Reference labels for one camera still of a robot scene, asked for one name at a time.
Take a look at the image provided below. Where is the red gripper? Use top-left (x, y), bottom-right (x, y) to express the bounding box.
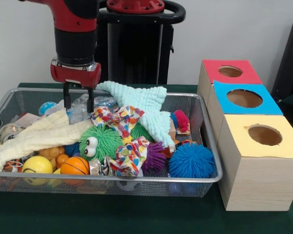
top-left (50, 62), bottom-right (102, 114)

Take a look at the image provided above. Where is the crushed clear water bottle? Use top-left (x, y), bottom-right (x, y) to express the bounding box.
top-left (66, 94), bottom-right (119, 124)

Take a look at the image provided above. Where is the blue spiky ball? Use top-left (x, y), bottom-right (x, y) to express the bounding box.
top-left (168, 142), bottom-right (216, 179)

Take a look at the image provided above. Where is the shallow clear mesh bin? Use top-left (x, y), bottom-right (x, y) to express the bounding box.
top-left (0, 88), bottom-right (223, 197)

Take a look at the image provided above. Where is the wooden box with three holes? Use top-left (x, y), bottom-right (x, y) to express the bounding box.
top-left (197, 59), bottom-right (293, 212)

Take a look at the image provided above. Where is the colourful patterned cloth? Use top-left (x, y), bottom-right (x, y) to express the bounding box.
top-left (90, 105), bottom-right (152, 176)

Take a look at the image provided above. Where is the pale yellow cloth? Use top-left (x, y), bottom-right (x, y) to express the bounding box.
top-left (0, 108), bottom-right (94, 172)

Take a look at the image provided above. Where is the mint green cloth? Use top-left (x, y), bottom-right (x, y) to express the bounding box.
top-left (96, 80), bottom-right (176, 153)

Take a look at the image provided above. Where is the orange toy basketball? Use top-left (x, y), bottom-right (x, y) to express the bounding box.
top-left (61, 156), bottom-right (90, 185)

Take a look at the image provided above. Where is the small dark green spiky ball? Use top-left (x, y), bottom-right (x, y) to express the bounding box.
top-left (129, 122), bottom-right (154, 143)

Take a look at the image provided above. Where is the yellow smiley ball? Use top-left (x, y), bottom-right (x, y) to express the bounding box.
top-left (22, 156), bottom-right (54, 186)

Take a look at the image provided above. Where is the purple spiky ball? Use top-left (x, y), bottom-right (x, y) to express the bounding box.
top-left (142, 141), bottom-right (167, 172)

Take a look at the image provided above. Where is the red spiky toy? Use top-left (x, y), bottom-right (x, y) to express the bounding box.
top-left (173, 110), bottom-right (190, 133)

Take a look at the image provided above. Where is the small orange toy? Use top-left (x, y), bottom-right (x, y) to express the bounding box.
top-left (175, 140), bottom-right (197, 147)

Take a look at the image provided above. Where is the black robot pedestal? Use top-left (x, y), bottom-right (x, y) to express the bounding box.
top-left (93, 0), bottom-right (186, 85)

